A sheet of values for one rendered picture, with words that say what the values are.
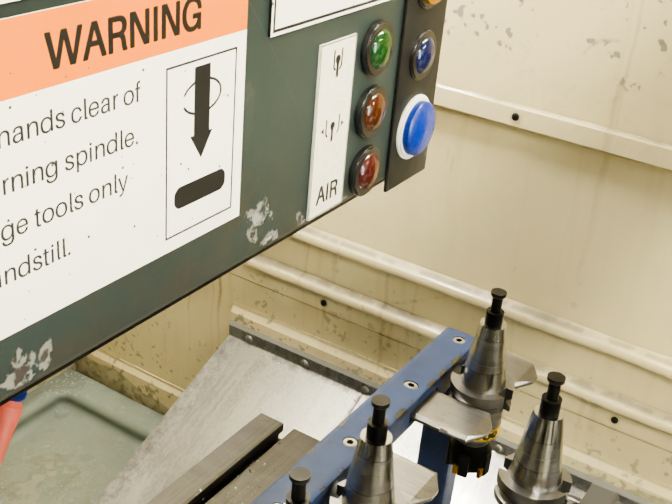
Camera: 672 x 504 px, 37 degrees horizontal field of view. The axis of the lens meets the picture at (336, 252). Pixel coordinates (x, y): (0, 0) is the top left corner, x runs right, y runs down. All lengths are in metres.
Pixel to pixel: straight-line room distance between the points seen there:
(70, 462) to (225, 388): 0.37
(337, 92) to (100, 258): 0.16
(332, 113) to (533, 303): 0.96
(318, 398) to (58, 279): 1.28
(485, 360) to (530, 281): 0.43
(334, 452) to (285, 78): 0.51
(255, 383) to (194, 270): 1.25
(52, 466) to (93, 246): 1.54
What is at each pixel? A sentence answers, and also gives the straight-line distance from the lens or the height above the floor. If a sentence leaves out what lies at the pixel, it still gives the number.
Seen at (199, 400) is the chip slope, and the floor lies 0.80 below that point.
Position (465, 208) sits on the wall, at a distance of 1.39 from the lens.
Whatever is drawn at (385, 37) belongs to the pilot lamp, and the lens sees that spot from 0.49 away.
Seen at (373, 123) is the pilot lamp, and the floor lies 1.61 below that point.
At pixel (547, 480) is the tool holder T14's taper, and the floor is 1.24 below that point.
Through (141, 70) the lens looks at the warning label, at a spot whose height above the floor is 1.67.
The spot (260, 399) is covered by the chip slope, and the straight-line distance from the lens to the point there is 1.64.
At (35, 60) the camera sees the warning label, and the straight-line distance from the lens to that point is 0.32.
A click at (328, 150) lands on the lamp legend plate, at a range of 0.48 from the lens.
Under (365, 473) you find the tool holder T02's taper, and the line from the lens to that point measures 0.81.
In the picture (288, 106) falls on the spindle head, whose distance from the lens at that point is 0.44.
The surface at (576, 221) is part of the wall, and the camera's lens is 1.33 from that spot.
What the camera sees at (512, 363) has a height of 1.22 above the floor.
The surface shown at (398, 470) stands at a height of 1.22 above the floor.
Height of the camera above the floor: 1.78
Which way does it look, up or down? 27 degrees down
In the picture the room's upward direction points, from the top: 5 degrees clockwise
